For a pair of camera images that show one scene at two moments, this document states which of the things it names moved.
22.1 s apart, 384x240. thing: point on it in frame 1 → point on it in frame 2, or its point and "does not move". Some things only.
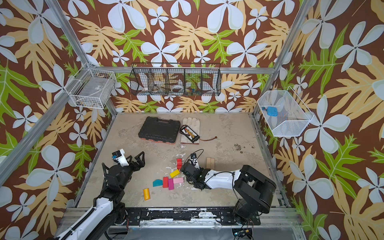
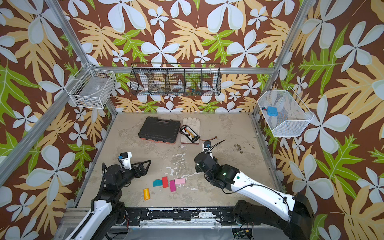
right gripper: (188, 169) → (205, 153)
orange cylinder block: (147, 196) does not move
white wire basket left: (91, 88) does not move
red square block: (165, 182) does not move
